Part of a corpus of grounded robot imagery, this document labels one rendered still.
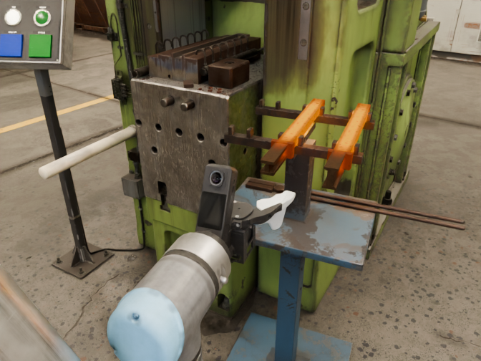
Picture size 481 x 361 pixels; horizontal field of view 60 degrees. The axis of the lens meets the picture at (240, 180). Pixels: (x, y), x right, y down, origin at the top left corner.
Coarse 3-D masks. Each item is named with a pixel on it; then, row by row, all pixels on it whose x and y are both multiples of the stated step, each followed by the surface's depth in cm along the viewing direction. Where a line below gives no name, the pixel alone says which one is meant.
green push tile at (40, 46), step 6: (30, 36) 138; (36, 36) 138; (42, 36) 138; (48, 36) 138; (30, 42) 138; (36, 42) 138; (42, 42) 138; (48, 42) 138; (30, 48) 138; (36, 48) 138; (42, 48) 138; (48, 48) 138; (30, 54) 138; (36, 54) 138; (42, 54) 138; (48, 54) 137
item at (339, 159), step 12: (360, 108) 108; (360, 120) 100; (348, 132) 94; (360, 132) 98; (336, 144) 88; (348, 144) 88; (336, 156) 80; (348, 156) 82; (324, 168) 76; (336, 168) 76; (348, 168) 83; (336, 180) 79
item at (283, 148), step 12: (312, 108) 108; (300, 120) 100; (312, 120) 104; (288, 132) 94; (300, 132) 94; (276, 144) 87; (288, 144) 87; (264, 156) 82; (276, 156) 82; (288, 156) 88; (264, 168) 82; (276, 168) 82
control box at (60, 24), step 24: (0, 0) 140; (24, 0) 139; (48, 0) 139; (72, 0) 144; (0, 24) 140; (24, 24) 139; (48, 24) 138; (72, 24) 145; (24, 48) 139; (72, 48) 146
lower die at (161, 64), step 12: (228, 36) 159; (180, 48) 144; (204, 48) 139; (216, 48) 143; (252, 48) 156; (156, 60) 137; (168, 60) 134; (180, 60) 132; (192, 60) 130; (216, 60) 138; (252, 60) 159; (156, 72) 139; (168, 72) 136; (180, 72) 134; (192, 72) 132
